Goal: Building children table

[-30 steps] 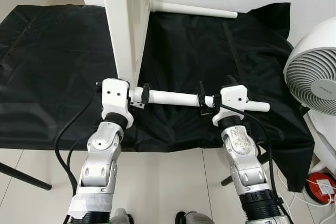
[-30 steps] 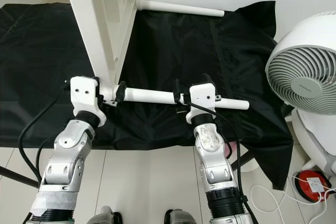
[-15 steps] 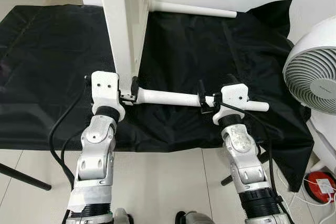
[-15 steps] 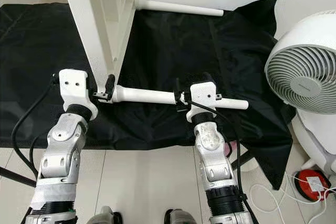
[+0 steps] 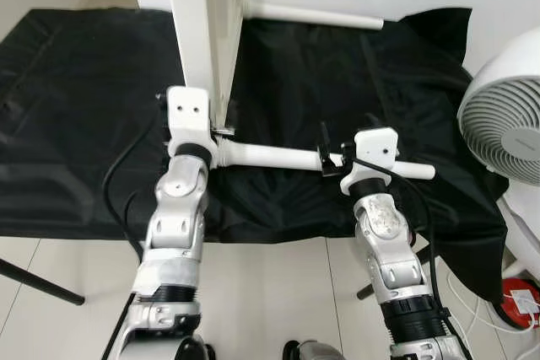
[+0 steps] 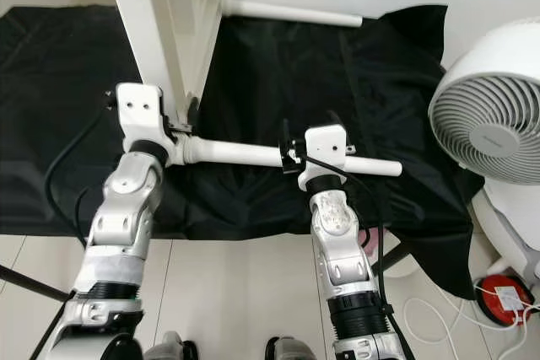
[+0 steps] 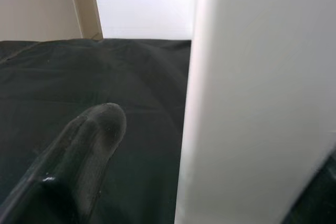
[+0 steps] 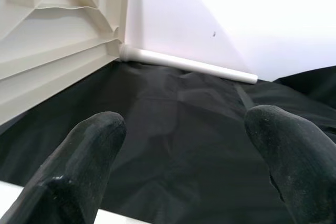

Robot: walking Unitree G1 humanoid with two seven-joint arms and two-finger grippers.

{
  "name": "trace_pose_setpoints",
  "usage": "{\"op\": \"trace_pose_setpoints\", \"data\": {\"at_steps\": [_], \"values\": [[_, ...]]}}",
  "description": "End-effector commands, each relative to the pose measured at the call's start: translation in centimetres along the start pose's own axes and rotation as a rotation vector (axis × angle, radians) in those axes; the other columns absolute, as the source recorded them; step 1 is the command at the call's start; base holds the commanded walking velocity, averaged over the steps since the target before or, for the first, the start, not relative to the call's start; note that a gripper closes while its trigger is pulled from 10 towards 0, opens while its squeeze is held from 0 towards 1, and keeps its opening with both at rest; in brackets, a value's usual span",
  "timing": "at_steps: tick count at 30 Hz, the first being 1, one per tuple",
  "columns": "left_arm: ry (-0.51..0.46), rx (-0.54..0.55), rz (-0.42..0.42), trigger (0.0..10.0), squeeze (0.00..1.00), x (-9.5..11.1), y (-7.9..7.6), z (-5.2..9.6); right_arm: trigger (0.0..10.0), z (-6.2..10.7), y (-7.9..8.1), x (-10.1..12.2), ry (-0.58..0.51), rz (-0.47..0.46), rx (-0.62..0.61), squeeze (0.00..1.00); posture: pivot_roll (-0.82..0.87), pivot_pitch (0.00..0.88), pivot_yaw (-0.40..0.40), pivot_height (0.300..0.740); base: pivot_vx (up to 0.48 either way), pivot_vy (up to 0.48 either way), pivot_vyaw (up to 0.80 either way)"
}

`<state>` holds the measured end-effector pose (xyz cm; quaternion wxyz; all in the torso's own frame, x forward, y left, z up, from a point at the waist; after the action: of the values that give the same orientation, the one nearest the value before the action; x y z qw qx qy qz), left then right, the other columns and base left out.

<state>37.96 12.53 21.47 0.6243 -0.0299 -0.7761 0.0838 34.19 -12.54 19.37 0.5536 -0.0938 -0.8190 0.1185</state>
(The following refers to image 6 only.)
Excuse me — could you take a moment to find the white plastic table leg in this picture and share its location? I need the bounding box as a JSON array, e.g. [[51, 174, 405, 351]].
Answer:
[[173, 135, 403, 178], [222, 0, 364, 28]]

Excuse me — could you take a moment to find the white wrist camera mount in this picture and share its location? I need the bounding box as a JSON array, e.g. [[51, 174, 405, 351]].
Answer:
[[114, 82, 176, 167], [295, 124, 355, 194]]

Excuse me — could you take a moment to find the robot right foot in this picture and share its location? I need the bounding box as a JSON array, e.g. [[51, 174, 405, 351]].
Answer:
[[266, 336, 313, 360]]

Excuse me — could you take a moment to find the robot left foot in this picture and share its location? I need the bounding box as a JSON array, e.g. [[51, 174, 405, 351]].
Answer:
[[143, 330, 199, 360]]

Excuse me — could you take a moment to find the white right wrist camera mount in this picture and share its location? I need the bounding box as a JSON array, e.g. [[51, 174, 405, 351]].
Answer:
[[295, 124, 355, 194]]

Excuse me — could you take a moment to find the pink plastic stool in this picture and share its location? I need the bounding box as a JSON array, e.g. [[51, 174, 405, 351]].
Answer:
[[363, 227, 382, 253]]

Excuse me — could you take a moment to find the red round device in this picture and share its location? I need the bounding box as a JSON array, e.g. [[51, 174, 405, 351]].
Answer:
[[475, 273, 537, 327]]

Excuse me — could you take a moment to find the white plastic table top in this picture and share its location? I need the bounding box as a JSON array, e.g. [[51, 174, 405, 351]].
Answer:
[[101, 0, 224, 163]]

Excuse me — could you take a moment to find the white round fan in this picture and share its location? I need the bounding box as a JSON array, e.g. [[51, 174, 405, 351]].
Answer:
[[429, 19, 540, 285]]

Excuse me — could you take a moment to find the black cloth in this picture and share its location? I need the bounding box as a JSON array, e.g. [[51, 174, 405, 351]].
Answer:
[[0, 3, 478, 300]]

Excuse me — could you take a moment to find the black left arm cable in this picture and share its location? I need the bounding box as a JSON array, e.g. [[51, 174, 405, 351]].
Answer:
[[45, 90, 121, 251]]

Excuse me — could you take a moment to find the thin white cable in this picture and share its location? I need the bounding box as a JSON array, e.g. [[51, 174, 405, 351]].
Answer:
[[401, 280, 540, 359]]

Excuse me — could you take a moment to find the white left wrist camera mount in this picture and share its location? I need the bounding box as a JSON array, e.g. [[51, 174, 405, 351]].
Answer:
[[114, 82, 176, 167]]

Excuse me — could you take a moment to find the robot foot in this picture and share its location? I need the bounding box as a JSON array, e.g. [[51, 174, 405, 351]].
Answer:
[[266, 336, 313, 360], [143, 330, 199, 360]]

